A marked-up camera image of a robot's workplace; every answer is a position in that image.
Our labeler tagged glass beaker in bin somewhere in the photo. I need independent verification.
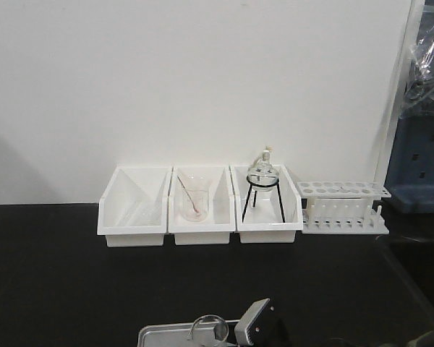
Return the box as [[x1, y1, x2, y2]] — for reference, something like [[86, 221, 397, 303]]
[[179, 174, 210, 222]]

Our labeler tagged black lab sink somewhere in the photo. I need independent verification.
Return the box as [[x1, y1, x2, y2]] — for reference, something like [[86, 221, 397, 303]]
[[389, 239, 434, 312]]

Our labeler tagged white plastic bin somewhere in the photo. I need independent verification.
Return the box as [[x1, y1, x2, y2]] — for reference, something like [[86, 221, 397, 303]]
[[168, 166, 236, 245], [230, 164, 303, 244], [97, 166, 173, 247]]

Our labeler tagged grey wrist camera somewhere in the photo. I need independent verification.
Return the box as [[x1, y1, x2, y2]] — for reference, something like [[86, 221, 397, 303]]
[[234, 298, 276, 346]]

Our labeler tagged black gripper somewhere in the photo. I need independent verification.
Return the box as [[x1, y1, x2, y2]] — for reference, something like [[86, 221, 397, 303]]
[[250, 319, 293, 347]]

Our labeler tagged white test tube rack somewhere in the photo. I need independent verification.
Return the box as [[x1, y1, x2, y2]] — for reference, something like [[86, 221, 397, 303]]
[[296, 181, 391, 235]]

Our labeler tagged silver metal tray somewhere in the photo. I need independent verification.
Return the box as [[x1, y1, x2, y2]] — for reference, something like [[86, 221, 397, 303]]
[[137, 322, 237, 347]]

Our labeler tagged round glass flask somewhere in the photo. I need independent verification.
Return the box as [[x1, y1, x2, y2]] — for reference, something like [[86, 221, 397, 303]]
[[247, 148, 279, 192]]

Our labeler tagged grey drying pegboard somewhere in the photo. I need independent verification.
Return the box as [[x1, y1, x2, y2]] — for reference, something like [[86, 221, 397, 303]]
[[385, 1, 434, 213]]

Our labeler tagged black tripod stand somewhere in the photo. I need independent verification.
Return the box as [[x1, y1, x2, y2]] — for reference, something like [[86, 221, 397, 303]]
[[242, 176, 286, 223]]

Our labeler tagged plastic bag of pegs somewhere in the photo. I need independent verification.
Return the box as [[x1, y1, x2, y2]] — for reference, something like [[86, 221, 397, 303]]
[[400, 2, 434, 119]]

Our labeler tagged white plastic bin middle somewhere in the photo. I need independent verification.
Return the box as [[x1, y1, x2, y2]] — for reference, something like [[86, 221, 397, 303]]
[[168, 166, 236, 245]]

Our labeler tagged white plastic bin right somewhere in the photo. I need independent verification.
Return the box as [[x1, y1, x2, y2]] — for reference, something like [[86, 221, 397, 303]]
[[230, 164, 303, 244]]

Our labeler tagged clear glass beaker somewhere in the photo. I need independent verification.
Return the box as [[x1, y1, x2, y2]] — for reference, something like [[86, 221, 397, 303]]
[[187, 314, 229, 347]]

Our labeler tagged glass stirring rod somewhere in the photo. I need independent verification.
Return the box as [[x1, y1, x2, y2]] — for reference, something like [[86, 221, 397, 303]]
[[177, 174, 200, 214]]

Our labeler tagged white plastic bin left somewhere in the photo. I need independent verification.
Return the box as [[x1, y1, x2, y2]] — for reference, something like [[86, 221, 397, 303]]
[[97, 166, 173, 247]]

